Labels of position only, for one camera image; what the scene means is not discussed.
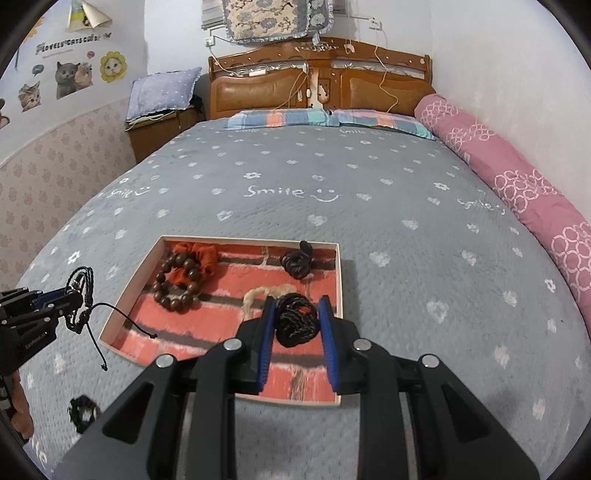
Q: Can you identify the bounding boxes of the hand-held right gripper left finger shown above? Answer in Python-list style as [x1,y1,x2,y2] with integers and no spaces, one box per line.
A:
[53,295,278,480]

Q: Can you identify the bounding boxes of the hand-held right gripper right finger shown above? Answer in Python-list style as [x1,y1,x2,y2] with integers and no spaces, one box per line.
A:
[316,295,541,480]

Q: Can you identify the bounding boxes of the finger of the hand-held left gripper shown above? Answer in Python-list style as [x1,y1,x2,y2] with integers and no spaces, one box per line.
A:
[0,287,75,310]
[0,292,85,334]

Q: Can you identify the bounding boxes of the black thin cord bracelet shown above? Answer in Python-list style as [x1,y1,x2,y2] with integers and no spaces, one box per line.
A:
[64,267,158,371]

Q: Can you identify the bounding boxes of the jewelry tray with brick-pattern lining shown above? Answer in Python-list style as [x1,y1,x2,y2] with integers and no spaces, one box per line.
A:
[98,235,346,409]

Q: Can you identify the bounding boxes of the black braided bracelet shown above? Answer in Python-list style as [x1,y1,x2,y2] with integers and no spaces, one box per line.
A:
[274,292,320,348]

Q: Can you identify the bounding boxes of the cream scrunchie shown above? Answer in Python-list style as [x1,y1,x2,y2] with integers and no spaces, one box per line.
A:
[242,285,297,320]

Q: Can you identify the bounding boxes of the dark brown and black hair tie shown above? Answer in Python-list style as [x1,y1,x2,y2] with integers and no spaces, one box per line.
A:
[280,240,315,280]

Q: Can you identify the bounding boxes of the brown wooden bead bracelet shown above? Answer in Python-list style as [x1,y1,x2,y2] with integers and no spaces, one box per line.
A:
[154,252,205,314]

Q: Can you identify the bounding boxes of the orange scrunchie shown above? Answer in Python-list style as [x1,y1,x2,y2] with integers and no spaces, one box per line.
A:
[165,241,219,293]

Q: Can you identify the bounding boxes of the person's left hand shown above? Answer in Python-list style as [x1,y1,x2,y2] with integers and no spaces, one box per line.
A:
[10,371,34,440]

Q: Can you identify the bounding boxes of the black scrunchie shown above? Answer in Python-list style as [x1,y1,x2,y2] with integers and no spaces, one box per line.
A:
[68,395,101,435]

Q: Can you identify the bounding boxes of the wooden nightstand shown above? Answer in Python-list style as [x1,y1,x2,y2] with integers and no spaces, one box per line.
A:
[126,108,204,163]

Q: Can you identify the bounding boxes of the tabby kitten sticker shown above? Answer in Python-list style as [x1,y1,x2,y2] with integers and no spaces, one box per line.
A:
[17,82,42,111]

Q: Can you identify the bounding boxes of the grey cat pair sticker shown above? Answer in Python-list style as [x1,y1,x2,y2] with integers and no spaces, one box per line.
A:
[54,59,93,100]

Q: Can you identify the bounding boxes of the plaid pillow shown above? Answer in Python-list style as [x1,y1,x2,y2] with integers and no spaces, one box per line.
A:
[226,108,341,131]
[332,108,437,140]

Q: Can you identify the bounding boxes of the lilac dotted pillow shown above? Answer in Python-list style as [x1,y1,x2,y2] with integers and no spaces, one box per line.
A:
[125,67,203,123]

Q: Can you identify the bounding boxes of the yellow flower cat sticker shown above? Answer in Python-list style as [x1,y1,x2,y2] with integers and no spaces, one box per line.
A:
[99,50,127,84]

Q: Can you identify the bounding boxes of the wooden headboard with leather panels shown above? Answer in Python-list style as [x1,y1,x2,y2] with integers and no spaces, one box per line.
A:
[205,38,437,121]

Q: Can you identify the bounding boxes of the peeling yellow paper sticker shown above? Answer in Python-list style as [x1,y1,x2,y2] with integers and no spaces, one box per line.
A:
[66,0,114,33]

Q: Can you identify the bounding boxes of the floral quilt over window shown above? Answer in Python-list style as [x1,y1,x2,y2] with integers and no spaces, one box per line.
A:
[220,0,336,46]

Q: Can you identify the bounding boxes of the pink ring-print rolled quilt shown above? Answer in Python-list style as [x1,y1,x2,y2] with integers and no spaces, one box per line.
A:
[414,93,591,315]

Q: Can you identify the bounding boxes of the lettering wall sticker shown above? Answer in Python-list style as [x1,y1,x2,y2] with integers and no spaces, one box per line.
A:
[34,32,112,59]

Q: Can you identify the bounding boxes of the orange charging cable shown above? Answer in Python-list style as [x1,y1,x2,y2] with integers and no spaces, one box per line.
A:
[373,30,400,114]

